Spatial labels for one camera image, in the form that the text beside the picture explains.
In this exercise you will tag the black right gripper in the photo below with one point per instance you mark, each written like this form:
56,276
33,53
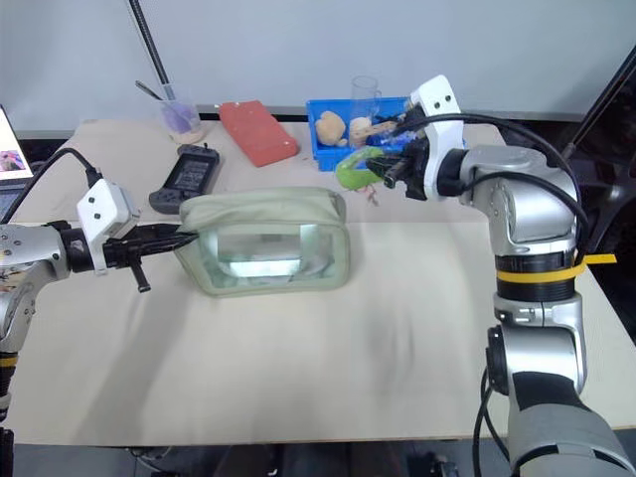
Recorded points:
417,169

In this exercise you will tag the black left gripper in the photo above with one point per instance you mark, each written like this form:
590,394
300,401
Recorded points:
121,248

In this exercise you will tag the green plastic toy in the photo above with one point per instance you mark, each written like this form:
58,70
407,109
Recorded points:
353,171

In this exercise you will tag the green pouch with clear window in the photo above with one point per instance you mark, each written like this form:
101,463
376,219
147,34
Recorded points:
268,238

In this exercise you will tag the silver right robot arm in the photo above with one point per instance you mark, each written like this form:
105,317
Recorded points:
526,208

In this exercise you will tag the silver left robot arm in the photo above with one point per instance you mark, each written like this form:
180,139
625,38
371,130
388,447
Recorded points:
25,251

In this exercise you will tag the cream plush toy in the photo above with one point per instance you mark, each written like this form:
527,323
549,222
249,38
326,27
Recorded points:
362,130

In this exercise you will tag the tan plush toy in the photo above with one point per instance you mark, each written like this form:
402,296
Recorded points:
330,128

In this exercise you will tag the clear measuring cup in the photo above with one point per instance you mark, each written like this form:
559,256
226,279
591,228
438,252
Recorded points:
365,97

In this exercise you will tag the blue plastic bin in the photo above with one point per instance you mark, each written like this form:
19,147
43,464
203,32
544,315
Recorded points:
328,154

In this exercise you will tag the black handheld controller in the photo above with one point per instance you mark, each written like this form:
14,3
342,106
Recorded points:
189,176

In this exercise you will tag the clear cup with purple contents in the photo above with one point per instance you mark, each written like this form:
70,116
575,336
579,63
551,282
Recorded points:
181,119

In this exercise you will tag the red brick-shaped block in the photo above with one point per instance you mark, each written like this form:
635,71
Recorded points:
256,131

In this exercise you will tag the metal utensil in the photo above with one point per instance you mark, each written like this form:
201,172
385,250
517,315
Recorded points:
149,90

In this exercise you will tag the beige table cloth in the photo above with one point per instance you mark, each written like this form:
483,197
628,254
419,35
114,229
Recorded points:
298,358

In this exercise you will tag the open laptop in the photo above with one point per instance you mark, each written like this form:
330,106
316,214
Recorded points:
11,149

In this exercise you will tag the yellow tape band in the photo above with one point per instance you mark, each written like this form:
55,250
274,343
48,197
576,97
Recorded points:
536,274

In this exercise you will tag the black gooseneck rod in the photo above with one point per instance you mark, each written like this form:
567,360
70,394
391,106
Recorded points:
149,40

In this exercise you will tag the black stand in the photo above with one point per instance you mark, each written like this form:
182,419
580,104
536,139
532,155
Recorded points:
606,114

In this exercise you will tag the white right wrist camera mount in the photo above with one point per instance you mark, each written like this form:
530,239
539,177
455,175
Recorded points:
439,129

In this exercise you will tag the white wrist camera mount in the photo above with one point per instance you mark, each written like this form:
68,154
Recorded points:
102,206
439,129

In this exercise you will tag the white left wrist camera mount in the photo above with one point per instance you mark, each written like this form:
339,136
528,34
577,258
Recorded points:
102,206

